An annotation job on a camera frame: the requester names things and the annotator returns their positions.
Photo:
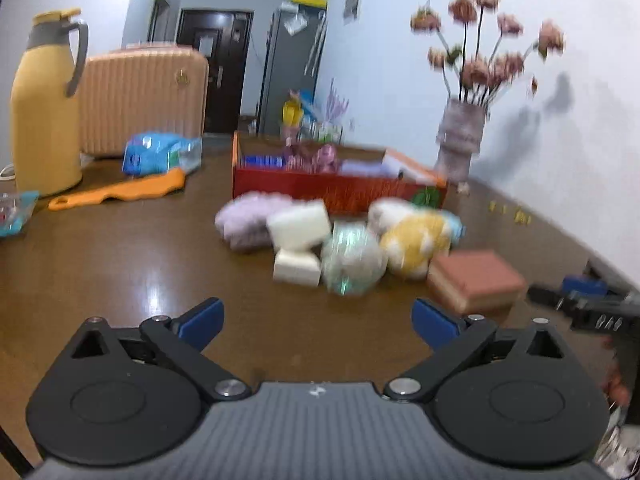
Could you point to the small white sponge block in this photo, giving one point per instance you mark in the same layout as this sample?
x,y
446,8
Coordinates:
x,y
299,268

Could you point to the iridescent bundle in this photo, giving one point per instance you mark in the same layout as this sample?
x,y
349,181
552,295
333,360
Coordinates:
x,y
352,261

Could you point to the yellow thermos jug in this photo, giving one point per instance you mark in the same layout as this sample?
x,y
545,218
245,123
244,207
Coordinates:
x,y
44,109

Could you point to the red cardboard box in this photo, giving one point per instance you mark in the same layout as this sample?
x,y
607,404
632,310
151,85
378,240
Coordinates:
x,y
343,195

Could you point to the grey refrigerator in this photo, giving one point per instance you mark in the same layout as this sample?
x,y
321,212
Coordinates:
x,y
294,47

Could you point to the pink layered sponge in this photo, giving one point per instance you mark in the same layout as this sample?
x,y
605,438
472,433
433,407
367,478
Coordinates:
x,y
474,281

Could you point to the peach ribbed suitcase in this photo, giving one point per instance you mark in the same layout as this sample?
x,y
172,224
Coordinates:
x,y
139,89

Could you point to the purple satin bow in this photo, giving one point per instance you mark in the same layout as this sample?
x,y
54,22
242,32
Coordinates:
x,y
304,158

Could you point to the yellow petal crumbs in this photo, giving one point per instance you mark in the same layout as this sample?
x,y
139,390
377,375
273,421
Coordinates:
x,y
518,214

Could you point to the lilac fluffy plush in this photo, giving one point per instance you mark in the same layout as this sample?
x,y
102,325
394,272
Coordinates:
x,y
242,223

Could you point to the dark entrance door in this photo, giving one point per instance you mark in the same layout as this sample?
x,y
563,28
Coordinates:
x,y
222,37

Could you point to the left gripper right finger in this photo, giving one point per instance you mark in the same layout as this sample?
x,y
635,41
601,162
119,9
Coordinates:
x,y
456,343

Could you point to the large white sponge block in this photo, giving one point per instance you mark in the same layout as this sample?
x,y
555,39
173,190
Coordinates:
x,y
300,227

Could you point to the grey textured vase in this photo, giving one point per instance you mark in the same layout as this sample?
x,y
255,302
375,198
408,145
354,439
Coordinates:
x,y
459,136

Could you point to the clear snack packet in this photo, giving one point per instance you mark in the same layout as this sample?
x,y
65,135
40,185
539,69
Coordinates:
x,y
15,211

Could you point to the yellow white plush toy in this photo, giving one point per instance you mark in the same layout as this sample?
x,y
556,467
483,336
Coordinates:
x,y
409,236

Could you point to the blue tissue pack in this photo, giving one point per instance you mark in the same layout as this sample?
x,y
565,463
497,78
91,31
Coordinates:
x,y
157,153

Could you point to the light blue plush toy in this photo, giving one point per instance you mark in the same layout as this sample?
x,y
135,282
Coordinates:
x,y
454,223

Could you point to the clutter pile by fridge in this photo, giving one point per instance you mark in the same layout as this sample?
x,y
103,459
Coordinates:
x,y
304,120

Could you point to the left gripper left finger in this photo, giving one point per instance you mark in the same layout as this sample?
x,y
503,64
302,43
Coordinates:
x,y
178,343

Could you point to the pink dried flowers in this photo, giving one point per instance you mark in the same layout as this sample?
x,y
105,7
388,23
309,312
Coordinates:
x,y
477,70

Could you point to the blue packet in box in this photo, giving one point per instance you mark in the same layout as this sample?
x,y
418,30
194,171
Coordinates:
x,y
264,161

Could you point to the lilac cloth in box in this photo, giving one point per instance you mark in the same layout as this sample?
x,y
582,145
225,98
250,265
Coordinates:
x,y
367,169

